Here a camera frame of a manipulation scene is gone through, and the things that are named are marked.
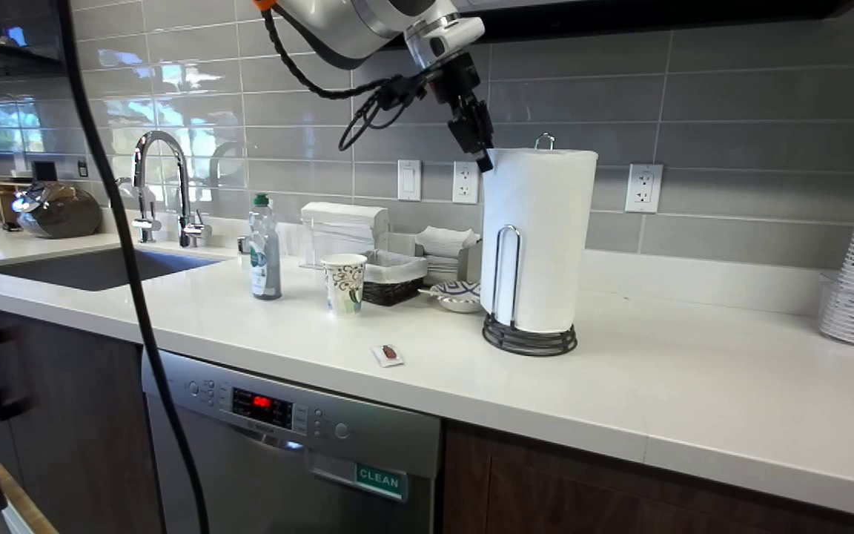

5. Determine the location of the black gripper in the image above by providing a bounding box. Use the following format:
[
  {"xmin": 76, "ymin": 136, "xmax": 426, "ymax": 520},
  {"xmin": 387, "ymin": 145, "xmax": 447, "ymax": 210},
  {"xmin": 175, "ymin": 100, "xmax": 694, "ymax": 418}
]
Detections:
[{"xmin": 426, "ymin": 50, "xmax": 497, "ymax": 176}]

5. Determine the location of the white paper towel roll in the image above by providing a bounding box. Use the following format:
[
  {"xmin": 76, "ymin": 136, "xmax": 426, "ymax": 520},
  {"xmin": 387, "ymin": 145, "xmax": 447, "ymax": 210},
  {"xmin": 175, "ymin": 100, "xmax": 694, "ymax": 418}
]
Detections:
[{"xmin": 478, "ymin": 145, "xmax": 601, "ymax": 339}]

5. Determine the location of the metal napkin holder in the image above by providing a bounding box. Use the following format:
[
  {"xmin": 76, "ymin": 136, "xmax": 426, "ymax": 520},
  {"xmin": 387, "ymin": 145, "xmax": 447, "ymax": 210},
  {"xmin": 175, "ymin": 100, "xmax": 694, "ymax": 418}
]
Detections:
[{"xmin": 408, "ymin": 222, "xmax": 485, "ymax": 292}]

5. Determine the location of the small patterned dish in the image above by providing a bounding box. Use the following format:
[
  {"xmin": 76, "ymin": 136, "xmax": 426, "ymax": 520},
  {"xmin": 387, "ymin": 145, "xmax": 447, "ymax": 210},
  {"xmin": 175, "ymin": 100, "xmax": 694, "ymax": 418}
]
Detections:
[{"xmin": 414, "ymin": 280, "xmax": 485, "ymax": 317}]

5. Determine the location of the black tray with white liner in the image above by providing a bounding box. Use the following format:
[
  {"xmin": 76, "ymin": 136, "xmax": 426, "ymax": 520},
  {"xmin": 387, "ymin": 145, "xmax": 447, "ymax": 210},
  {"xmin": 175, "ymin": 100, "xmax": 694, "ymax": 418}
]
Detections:
[{"xmin": 359, "ymin": 247, "xmax": 433, "ymax": 310}]

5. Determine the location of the white rectangular container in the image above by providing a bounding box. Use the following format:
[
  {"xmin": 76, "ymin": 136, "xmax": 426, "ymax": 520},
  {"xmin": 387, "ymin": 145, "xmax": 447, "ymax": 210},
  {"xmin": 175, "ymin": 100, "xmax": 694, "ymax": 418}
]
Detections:
[{"xmin": 297, "ymin": 200, "xmax": 392, "ymax": 270}]

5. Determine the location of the patterned paper cup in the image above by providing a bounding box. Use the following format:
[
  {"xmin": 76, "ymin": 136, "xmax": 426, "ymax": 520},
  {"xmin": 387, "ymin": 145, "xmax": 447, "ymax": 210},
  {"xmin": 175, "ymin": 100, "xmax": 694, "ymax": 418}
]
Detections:
[{"xmin": 319, "ymin": 252, "xmax": 369, "ymax": 317}]

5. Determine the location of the small flat packet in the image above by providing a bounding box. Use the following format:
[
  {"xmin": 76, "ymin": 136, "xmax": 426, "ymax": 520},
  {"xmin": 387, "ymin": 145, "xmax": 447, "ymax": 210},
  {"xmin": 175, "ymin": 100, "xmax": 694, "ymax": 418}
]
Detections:
[{"xmin": 369, "ymin": 339, "xmax": 406, "ymax": 370}]

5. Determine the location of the dish soap bottle green cap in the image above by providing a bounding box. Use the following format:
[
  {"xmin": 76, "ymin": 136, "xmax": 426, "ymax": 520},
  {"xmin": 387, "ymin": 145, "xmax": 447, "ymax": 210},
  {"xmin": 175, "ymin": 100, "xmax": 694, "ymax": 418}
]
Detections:
[{"xmin": 242, "ymin": 191, "xmax": 283, "ymax": 304}]

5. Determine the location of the chrome kitchen faucet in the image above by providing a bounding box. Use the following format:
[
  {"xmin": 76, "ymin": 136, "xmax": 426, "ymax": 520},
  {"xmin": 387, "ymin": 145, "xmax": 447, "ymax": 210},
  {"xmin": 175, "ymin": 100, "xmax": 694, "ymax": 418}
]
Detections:
[{"xmin": 126, "ymin": 127, "xmax": 208, "ymax": 252}]

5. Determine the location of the dark wood plain cabinet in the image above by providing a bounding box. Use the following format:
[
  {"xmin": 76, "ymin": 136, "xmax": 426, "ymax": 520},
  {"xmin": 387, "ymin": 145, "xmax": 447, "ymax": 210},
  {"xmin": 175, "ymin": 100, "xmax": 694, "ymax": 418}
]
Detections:
[{"xmin": 433, "ymin": 418, "xmax": 854, "ymax": 534}]

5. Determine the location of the stainless steel dishwasher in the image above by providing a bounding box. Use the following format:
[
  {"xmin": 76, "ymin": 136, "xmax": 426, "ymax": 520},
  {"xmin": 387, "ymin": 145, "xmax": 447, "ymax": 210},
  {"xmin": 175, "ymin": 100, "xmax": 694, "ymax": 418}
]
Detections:
[{"xmin": 135, "ymin": 344, "xmax": 444, "ymax": 534}]

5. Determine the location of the steel kitchen sink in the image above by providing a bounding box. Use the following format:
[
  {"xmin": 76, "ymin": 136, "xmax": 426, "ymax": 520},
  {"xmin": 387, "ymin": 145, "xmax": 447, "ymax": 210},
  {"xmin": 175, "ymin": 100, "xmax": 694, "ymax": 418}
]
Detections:
[{"xmin": 0, "ymin": 243, "xmax": 223, "ymax": 295}]

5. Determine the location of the shiny dark kettle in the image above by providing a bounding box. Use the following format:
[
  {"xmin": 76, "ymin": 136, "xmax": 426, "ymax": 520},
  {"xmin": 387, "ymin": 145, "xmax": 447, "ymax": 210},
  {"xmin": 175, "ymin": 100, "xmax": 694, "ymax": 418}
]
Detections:
[{"xmin": 9, "ymin": 179, "xmax": 106, "ymax": 243}]

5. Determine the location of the white wall outlet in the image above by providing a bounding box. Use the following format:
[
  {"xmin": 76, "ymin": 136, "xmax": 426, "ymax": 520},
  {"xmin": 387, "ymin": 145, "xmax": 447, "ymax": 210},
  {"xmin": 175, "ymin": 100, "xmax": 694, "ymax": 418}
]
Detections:
[
  {"xmin": 392, "ymin": 157, "xmax": 426, "ymax": 206},
  {"xmin": 623, "ymin": 161, "xmax": 667, "ymax": 216},
  {"xmin": 447, "ymin": 157, "xmax": 482, "ymax": 207}
]

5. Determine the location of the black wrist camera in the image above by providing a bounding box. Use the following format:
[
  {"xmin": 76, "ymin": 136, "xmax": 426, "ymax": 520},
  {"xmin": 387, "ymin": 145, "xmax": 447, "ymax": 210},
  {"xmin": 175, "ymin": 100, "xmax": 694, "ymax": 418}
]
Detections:
[{"xmin": 369, "ymin": 71, "xmax": 433, "ymax": 114}]

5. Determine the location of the black wire towel holder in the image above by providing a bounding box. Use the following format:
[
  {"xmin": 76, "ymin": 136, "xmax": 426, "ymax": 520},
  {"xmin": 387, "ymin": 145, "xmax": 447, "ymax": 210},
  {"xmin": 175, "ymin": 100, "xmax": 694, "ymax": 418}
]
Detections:
[{"xmin": 478, "ymin": 130, "xmax": 580, "ymax": 360}]

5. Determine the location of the dark wood cabinet with handles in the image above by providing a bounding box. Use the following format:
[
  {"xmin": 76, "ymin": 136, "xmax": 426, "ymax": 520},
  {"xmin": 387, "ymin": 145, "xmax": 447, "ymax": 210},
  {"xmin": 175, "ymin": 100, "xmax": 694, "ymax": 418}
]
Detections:
[{"xmin": 0, "ymin": 301, "xmax": 165, "ymax": 534}]

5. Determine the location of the wooden robot cart frame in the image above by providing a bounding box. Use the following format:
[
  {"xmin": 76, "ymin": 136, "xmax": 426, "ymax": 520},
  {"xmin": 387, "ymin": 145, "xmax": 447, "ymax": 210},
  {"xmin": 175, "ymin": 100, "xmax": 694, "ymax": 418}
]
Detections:
[{"xmin": 0, "ymin": 456, "xmax": 60, "ymax": 534}]

